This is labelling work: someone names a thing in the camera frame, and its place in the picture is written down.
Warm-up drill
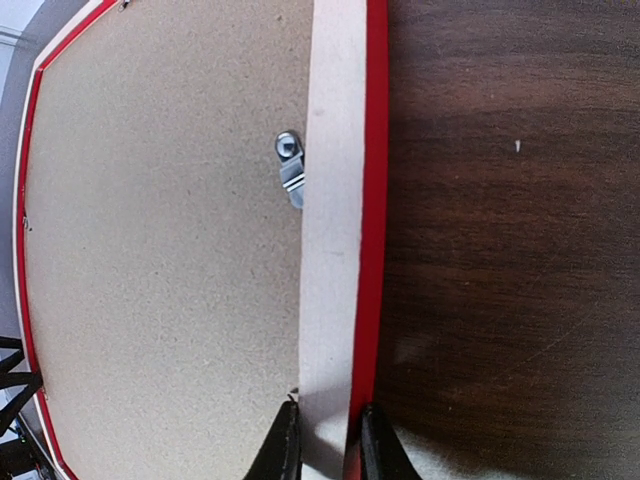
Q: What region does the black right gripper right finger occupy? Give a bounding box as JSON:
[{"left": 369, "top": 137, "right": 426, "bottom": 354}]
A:
[{"left": 360, "top": 403, "right": 421, "bottom": 480}]

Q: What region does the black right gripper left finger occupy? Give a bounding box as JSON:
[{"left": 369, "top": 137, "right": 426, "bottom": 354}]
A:
[{"left": 244, "top": 399, "right": 302, "bottom": 480}]

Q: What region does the brown backing board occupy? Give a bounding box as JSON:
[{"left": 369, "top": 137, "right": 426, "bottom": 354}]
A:
[{"left": 25, "top": 1, "right": 312, "bottom": 479}]

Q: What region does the pink wooden picture frame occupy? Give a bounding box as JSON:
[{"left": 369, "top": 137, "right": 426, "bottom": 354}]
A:
[{"left": 12, "top": 1, "right": 379, "bottom": 479}]

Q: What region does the metal turn clip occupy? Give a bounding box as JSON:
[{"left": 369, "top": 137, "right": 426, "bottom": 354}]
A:
[{"left": 275, "top": 130, "right": 305, "bottom": 209}]

